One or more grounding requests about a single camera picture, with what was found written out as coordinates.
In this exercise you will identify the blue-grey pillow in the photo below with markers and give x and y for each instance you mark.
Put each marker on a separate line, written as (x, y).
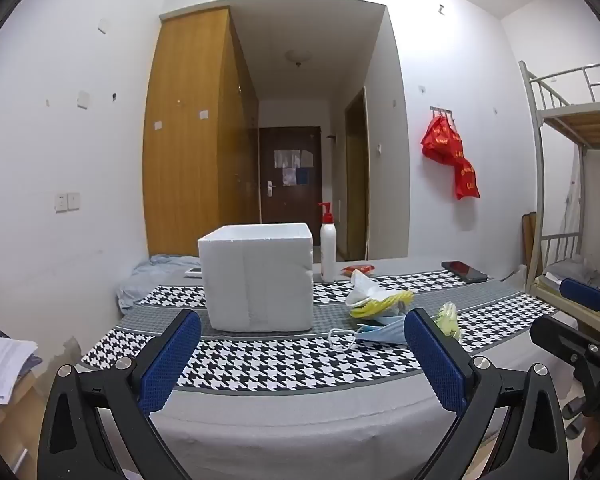
(140, 280)

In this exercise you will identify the stack of white papers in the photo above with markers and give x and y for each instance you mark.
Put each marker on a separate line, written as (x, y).
(5, 365)

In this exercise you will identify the white wall socket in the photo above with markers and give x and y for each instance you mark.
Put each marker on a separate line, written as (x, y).
(61, 202)

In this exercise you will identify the metal wall hook rack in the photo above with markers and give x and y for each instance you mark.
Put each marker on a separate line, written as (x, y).
(442, 110)

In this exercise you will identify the blue face mask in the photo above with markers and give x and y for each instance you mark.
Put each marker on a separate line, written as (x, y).
(380, 332)

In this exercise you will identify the black smartphone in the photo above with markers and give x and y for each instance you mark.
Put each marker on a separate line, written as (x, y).
(464, 271)

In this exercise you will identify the white door notice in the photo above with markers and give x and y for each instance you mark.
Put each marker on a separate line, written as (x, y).
(292, 158)

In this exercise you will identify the white foam box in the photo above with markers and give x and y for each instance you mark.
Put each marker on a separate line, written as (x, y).
(255, 280)

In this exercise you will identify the metal bunk bed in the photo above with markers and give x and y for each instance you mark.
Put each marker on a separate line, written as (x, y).
(540, 110)

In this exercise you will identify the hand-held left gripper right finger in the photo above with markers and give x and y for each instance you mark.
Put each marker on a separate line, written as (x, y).
(435, 365)

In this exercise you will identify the grey folded bedding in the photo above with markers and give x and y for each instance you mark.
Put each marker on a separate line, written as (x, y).
(575, 270)

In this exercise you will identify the white tissue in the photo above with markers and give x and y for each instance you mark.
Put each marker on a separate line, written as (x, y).
(362, 285)

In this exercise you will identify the yellow foam fruit net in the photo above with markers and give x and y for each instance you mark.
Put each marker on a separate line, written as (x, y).
(380, 305)

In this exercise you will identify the white phone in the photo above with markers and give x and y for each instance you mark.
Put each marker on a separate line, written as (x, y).
(193, 272)

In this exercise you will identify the blue door notice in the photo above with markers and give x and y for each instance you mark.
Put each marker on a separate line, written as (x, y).
(301, 176)

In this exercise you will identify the red snack packet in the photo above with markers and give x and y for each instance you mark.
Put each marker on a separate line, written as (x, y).
(357, 269)

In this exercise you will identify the red plastic bag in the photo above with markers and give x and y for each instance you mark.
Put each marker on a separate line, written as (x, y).
(467, 180)
(440, 142)

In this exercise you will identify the dark brown door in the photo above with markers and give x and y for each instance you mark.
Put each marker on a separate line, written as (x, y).
(290, 200)

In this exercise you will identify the white foam sheet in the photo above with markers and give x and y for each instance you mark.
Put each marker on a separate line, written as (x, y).
(447, 320)

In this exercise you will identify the white pump lotion bottle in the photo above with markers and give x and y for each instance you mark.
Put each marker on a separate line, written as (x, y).
(328, 255)

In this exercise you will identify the white patterned curtain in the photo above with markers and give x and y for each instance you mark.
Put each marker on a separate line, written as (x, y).
(573, 195)

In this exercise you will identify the ceiling lamp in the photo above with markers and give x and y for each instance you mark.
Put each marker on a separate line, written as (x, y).
(298, 56)

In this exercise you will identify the white blank wall plate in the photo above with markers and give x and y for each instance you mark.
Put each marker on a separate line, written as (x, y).
(104, 26)
(84, 100)

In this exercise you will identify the grey slipper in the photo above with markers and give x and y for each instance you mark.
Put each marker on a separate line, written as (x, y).
(574, 406)
(576, 427)

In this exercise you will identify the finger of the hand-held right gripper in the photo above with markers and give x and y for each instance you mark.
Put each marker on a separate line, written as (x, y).
(582, 293)
(555, 335)

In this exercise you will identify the wooden wardrobe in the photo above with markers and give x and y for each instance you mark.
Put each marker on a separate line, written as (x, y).
(190, 160)

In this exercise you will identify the houndstooth blanket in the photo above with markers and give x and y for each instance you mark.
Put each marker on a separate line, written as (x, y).
(280, 360)

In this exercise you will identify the white wall switch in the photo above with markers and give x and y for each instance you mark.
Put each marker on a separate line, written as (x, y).
(73, 200)

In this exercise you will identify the brown wooden pole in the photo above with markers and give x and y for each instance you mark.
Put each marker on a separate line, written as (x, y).
(526, 245)
(535, 245)

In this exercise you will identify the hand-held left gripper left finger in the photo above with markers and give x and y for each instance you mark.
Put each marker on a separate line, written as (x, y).
(172, 360)

